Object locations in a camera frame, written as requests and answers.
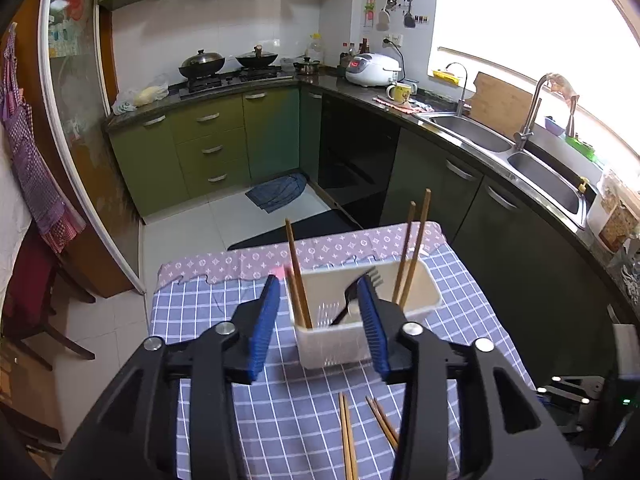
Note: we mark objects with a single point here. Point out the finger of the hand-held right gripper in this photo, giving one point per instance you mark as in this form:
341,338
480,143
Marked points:
570,392

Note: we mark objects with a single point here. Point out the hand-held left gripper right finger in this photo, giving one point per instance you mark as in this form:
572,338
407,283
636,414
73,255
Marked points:
372,330

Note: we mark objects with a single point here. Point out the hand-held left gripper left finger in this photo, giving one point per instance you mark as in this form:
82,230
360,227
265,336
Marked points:
262,330

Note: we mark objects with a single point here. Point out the wooden chopstick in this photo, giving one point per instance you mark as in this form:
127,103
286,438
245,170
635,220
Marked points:
404,250
386,420
416,245
381,422
343,435
295,307
350,435
297,270

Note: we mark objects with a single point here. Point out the black plastic fork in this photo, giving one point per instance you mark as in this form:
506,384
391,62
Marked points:
350,294

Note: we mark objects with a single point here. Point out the white plastic utensil holder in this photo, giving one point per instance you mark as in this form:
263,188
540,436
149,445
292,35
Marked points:
330,345

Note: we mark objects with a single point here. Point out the white container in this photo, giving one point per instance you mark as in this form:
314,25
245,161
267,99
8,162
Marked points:
627,347

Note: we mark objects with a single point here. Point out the purple patterned cloth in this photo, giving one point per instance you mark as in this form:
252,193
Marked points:
240,260

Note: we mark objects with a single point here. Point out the blue checked tablecloth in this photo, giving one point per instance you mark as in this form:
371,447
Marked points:
310,410

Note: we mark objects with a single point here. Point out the blue floor rag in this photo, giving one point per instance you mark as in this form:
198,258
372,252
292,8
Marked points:
277,192

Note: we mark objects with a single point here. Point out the black built-in appliance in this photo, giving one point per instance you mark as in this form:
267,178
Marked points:
355,160

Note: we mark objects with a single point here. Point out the clear food bag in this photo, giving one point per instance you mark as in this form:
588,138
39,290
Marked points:
612,215

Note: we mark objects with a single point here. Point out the small yellow clip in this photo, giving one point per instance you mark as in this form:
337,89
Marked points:
582,185

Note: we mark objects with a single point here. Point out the steel double sink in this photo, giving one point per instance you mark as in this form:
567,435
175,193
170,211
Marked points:
545,175

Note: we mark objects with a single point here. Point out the pink dish cloth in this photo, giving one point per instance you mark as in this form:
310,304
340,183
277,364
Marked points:
405,106

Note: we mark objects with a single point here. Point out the red wooden chair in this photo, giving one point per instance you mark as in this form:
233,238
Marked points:
30,285

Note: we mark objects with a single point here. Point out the yellow mug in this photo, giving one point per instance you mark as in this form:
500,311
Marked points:
400,94

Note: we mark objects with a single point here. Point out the white cup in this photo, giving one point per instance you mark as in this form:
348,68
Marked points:
411,86

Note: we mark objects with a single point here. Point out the green plastic basket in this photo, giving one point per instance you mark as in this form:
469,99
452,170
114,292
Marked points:
580,144

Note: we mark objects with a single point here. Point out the black gas stove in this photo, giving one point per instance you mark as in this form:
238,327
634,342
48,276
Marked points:
235,82

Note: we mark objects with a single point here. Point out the small curved faucet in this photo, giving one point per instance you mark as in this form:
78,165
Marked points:
461,95

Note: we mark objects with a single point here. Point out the wooden cutting board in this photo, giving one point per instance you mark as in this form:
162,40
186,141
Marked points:
500,105

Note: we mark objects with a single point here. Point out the white rice cooker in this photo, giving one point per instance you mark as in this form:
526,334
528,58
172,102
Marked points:
375,70

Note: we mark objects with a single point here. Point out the white plastic bag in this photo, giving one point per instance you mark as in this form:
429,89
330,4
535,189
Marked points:
142,96

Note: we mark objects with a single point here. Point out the sliding glass door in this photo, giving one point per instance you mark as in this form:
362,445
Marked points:
85,135

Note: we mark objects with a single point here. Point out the yellow sink caddy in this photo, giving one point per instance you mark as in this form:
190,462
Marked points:
447,75

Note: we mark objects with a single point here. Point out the tall steel faucet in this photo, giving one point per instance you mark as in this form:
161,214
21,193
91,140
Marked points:
530,115

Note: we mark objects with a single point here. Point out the purple bowl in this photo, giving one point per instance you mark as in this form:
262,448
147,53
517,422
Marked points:
552,126

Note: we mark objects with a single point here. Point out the small steel pot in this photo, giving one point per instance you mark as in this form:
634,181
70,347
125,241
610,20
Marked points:
307,66

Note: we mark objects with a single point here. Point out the black wok with wooden knob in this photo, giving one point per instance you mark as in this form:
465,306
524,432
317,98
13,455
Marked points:
256,58

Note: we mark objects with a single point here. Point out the black wok with steel lid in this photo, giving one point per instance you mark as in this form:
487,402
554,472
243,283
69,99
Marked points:
202,64

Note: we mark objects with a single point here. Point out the purple checked apron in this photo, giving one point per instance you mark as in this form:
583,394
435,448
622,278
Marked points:
35,175

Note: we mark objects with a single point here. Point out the white sheet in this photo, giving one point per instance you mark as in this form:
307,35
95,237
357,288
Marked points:
12,210

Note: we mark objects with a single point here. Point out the dark sauce bottle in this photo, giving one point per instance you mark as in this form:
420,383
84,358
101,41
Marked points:
364,46
345,54

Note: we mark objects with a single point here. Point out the cooking oil bottle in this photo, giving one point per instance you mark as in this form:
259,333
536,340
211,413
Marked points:
315,50

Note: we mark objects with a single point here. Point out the white hanging spatula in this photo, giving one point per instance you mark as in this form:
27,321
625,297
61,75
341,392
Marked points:
383,20

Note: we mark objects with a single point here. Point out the black hanging spatula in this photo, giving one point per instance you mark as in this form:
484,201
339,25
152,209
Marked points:
409,20

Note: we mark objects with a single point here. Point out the bright window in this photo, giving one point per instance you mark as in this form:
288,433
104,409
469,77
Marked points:
525,15

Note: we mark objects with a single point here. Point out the white wall socket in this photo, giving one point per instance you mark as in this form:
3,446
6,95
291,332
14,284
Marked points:
395,40

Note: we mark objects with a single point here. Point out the wall hook rack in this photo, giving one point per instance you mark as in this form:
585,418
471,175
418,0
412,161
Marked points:
422,19

